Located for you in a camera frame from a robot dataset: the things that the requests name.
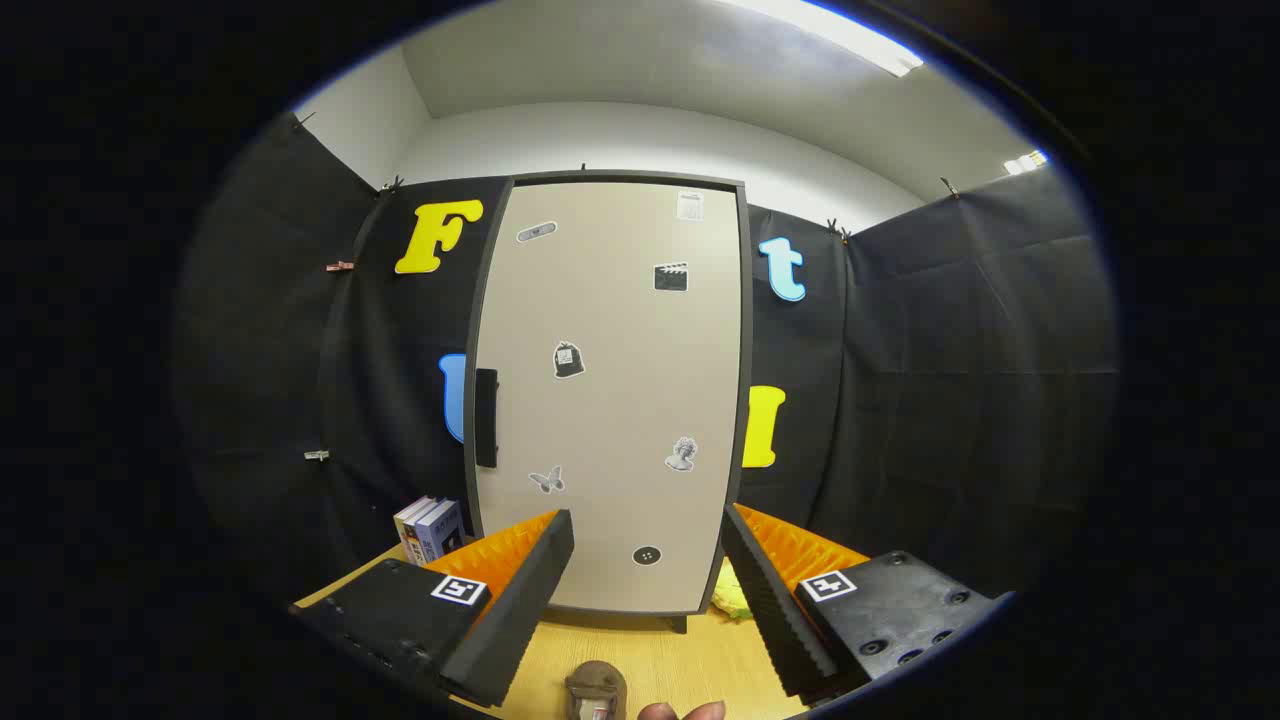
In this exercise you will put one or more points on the beige shoe cabinet door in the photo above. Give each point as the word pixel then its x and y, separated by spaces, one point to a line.
pixel 620 420

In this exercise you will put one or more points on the small ceiling light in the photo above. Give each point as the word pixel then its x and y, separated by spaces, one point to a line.
pixel 1025 162

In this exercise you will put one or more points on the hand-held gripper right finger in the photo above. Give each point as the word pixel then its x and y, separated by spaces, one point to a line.
pixel 775 610

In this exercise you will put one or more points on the brown fuzzy shoe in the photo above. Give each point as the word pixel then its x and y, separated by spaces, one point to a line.
pixel 595 680

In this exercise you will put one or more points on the grey shoe cabinet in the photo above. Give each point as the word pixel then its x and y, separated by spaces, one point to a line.
pixel 620 176

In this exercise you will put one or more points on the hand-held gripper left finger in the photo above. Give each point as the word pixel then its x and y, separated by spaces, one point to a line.
pixel 520 610

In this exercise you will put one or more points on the long ceiling light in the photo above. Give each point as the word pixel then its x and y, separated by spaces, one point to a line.
pixel 860 45

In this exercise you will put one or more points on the yellow plush toy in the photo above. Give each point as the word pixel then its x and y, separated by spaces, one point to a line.
pixel 730 600

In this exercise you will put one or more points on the black backdrop cloth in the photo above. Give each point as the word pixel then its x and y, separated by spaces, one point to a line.
pixel 950 400

